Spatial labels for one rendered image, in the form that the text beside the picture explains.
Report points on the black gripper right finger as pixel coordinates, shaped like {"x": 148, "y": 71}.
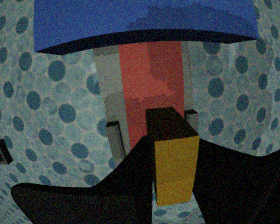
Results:
{"x": 232, "y": 187}

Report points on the yellow rectangular block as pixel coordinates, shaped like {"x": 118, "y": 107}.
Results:
{"x": 174, "y": 148}

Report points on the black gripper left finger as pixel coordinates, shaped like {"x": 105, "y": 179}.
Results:
{"x": 124, "y": 196}

